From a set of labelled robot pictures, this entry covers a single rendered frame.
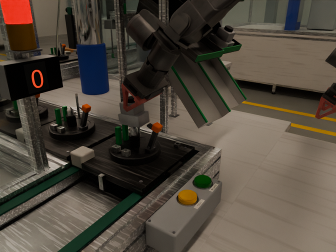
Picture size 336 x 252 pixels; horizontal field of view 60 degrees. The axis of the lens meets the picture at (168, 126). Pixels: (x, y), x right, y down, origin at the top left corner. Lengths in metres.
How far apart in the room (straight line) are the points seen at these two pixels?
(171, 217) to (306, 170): 0.55
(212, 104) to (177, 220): 0.51
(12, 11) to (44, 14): 12.46
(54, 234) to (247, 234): 0.42
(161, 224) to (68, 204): 0.25
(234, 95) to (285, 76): 3.61
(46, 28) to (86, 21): 11.51
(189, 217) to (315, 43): 4.12
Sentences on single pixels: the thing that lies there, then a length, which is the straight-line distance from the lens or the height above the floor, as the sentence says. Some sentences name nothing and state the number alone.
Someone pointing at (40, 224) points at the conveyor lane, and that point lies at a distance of 0.70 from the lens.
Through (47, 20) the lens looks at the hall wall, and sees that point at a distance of 13.16.
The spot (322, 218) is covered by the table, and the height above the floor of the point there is 0.86.
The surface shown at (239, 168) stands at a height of 0.86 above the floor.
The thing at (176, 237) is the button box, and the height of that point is 0.95.
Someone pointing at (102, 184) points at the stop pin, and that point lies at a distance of 0.73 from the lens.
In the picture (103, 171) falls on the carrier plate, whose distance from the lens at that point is 0.73.
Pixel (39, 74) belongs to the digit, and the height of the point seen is 1.21.
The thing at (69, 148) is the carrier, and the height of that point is 0.97.
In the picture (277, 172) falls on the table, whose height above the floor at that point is 0.86.
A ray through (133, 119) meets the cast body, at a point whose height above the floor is 1.08.
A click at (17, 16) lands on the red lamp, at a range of 0.65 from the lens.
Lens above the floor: 1.35
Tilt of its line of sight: 24 degrees down
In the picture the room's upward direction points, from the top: straight up
